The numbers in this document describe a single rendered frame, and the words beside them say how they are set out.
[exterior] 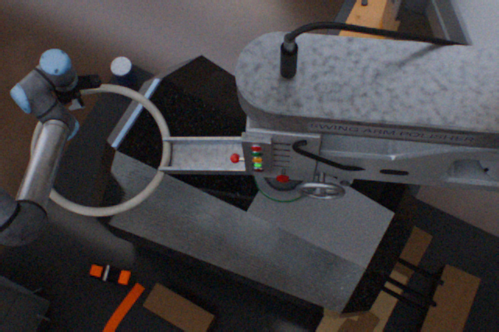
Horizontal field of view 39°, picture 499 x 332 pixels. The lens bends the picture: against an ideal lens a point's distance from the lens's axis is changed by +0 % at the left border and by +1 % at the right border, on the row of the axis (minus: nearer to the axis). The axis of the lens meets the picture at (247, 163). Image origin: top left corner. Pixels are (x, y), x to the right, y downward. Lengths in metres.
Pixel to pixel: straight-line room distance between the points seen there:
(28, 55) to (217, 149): 1.64
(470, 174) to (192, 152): 0.94
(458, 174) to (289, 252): 0.70
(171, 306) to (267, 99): 1.65
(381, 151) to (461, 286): 1.38
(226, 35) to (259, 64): 1.96
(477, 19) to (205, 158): 1.00
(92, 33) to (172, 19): 0.42
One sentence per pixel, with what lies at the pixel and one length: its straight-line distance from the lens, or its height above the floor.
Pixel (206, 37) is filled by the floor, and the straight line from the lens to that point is 3.69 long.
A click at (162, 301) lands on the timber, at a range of 3.18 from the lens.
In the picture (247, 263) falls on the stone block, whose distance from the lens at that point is 2.61.
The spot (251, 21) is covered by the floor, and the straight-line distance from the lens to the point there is 3.71.
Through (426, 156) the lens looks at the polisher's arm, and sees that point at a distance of 1.94.
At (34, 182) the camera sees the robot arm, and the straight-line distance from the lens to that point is 2.07.
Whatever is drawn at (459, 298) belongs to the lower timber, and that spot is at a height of 0.13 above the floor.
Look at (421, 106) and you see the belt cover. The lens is 1.72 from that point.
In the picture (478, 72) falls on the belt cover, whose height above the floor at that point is 1.69.
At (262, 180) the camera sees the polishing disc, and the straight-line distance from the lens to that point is 2.50.
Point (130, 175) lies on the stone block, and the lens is 2.65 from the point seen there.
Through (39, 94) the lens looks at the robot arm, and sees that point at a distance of 2.35.
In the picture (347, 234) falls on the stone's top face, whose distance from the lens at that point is 2.50.
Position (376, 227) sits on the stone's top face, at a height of 0.82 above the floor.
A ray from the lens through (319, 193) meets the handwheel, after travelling 2.11.
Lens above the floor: 3.26
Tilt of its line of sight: 73 degrees down
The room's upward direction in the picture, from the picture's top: 7 degrees counter-clockwise
